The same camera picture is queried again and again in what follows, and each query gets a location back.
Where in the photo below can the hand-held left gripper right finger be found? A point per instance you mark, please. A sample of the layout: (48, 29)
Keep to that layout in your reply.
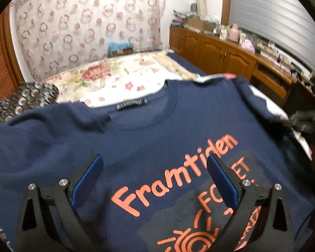
(223, 183)

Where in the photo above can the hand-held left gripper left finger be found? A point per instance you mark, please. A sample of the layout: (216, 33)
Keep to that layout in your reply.
(86, 183)

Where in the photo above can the navy printed t-shirt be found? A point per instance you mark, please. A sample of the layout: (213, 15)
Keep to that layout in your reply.
(160, 136)

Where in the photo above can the purple tissue pack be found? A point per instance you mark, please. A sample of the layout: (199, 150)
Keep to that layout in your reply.
(248, 46)

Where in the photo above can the white strawberry-print sheet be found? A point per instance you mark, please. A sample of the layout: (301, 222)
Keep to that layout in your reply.
(126, 89)

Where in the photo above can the dark circle-patterned quilt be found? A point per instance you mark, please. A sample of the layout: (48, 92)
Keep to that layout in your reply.
(34, 94)

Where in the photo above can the floral bedspread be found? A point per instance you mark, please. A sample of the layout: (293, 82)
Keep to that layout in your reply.
(94, 71)

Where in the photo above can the pink thermos jug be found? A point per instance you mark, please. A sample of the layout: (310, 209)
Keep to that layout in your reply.
(234, 32)

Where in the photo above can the grey window blind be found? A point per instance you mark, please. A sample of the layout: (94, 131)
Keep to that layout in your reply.
(273, 10)

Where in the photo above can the wooden cabinet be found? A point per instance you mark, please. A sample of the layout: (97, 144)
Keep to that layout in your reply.
(212, 50)

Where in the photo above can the navy blanket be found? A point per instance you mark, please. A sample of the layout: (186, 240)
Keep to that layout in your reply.
(183, 61)

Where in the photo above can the cardboard box with blue filling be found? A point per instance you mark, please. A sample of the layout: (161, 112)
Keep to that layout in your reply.
(120, 48)

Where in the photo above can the louvered wooden door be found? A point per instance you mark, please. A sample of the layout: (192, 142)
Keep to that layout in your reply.
(2, 71)

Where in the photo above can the stack of folded cloths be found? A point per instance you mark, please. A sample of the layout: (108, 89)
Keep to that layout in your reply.
(181, 18)

